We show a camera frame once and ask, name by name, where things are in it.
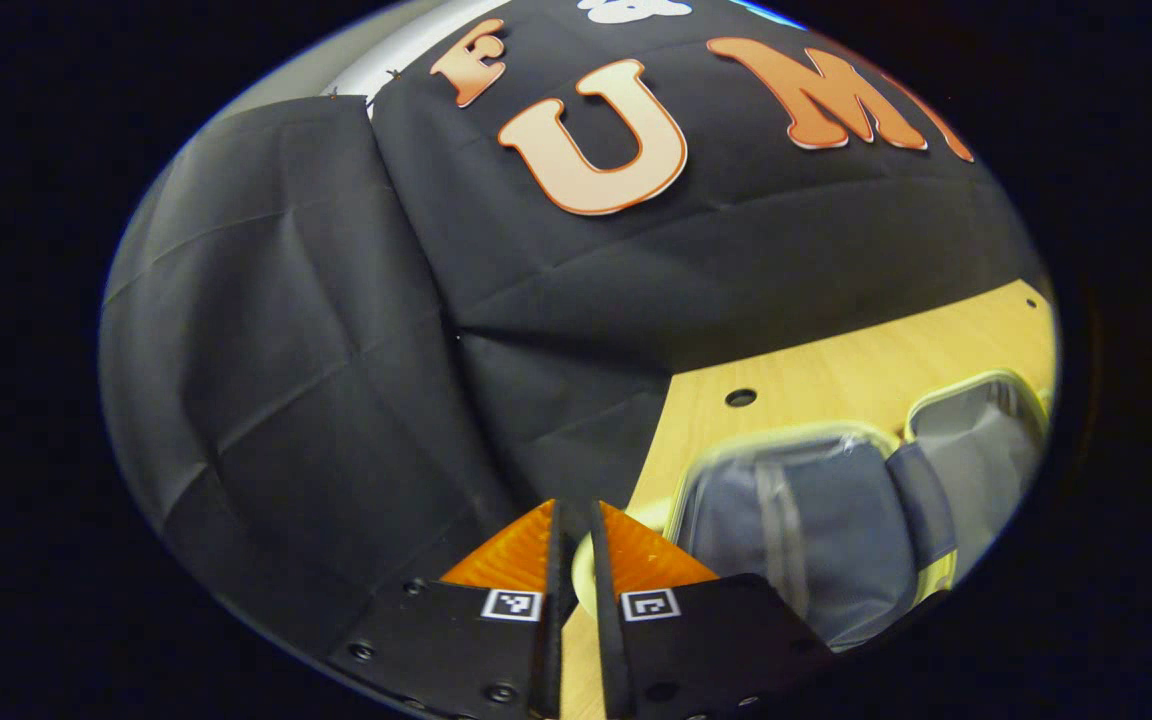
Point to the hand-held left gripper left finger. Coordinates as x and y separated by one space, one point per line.
456 650

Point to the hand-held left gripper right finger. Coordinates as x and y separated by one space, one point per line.
706 650

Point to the pale yellow suitcase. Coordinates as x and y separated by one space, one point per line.
816 540

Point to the black backdrop cloth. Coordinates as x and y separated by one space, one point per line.
336 350

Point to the row of black cloth clips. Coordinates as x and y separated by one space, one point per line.
393 73

